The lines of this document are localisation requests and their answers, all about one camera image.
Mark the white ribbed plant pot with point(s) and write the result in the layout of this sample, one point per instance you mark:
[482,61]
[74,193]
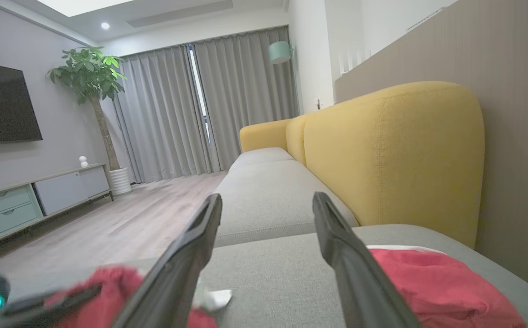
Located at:
[120,181]

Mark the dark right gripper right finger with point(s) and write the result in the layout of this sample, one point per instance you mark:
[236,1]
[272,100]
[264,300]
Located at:
[355,273]

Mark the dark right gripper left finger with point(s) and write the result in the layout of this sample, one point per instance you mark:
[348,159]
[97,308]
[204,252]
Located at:
[177,273]

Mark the teal lamp shade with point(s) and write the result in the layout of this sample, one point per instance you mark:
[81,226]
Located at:
[280,52]

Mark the grey pleated curtain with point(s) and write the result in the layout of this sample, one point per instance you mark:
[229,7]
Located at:
[163,118]
[245,86]

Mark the low grey television cabinet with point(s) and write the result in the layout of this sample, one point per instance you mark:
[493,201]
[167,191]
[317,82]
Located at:
[59,191]

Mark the round recessed ceiling spotlight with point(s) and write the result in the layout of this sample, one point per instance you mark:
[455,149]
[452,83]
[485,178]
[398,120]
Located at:
[105,26]

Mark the yellow fabric sofa backrest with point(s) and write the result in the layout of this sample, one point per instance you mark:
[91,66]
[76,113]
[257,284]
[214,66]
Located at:
[296,139]
[405,155]

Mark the bright rectangular ceiling light panel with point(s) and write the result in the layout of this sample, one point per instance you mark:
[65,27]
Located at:
[81,6]

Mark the red shorts with white stripes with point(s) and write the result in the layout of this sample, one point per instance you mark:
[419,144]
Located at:
[437,291]

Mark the grey fabric sofa seat cushion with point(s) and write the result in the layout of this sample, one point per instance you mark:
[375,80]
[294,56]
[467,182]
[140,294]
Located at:
[282,282]
[259,157]
[268,200]

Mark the red white basketball jersey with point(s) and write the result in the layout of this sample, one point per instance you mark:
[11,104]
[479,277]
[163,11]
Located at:
[113,284]

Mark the green leafy indoor tree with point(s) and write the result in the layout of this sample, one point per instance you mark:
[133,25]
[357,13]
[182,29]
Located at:
[88,73]

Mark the yellow fabric sofa armrest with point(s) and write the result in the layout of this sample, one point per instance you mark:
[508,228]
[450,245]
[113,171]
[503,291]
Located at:
[264,134]

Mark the small white round figurine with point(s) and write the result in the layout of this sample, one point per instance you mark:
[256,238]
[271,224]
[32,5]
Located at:
[83,161]

